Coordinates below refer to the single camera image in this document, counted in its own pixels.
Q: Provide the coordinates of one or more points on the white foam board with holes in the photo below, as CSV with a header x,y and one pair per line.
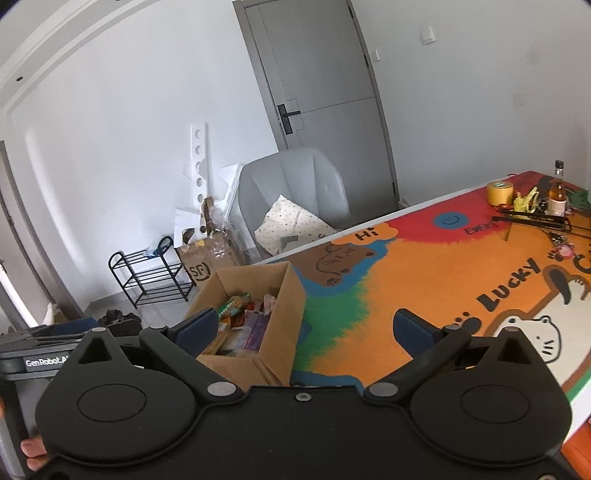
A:
x,y
197,152

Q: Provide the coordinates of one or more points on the dark clothing pile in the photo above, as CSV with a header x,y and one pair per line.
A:
x,y
120,321

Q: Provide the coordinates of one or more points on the person's left hand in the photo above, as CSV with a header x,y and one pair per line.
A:
x,y
33,454

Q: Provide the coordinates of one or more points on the grey door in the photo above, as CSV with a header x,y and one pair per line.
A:
x,y
323,60

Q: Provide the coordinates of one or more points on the white plastic bag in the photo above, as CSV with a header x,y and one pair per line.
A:
x,y
51,314

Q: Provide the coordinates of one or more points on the black shoe rack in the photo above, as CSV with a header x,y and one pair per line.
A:
x,y
152,273

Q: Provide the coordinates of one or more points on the brown cardboard box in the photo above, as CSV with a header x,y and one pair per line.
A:
x,y
277,332

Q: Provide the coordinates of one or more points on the glass bottle with amber liquid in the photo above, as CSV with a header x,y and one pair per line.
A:
x,y
557,198

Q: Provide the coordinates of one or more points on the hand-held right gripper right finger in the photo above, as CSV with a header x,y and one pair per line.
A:
x,y
415,330

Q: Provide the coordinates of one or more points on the pale pink snack packet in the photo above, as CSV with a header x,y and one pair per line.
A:
x,y
270,302

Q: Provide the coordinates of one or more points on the grey chair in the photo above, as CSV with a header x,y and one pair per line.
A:
x,y
295,177

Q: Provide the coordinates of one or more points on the yellow tape roll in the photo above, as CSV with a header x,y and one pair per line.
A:
x,y
500,194

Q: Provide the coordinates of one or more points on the yellow toy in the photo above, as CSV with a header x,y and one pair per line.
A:
x,y
524,203

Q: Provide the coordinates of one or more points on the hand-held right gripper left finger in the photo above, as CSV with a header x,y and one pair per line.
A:
x,y
198,330

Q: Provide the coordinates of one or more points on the white foam sheet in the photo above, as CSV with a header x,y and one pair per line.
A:
x,y
231,182

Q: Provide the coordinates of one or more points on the crumpled clear plastic wrap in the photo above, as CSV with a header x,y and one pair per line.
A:
x,y
214,219

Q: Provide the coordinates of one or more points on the colourful cartoon table mat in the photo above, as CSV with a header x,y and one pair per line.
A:
x,y
438,286

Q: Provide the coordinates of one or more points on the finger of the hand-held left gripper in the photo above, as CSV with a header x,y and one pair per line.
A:
x,y
51,333

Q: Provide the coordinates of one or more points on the blue item on shoe rack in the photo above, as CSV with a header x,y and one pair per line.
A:
x,y
156,249

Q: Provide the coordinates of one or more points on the black folded stand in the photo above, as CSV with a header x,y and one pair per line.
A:
x,y
531,220

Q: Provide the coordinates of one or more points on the grey door frame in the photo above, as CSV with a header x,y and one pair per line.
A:
x,y
53,277

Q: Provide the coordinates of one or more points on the printed cardboard box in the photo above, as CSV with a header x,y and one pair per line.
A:
x,y
203,271

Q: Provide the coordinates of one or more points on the dotted cream cushion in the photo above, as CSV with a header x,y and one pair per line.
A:
x,y
286,221

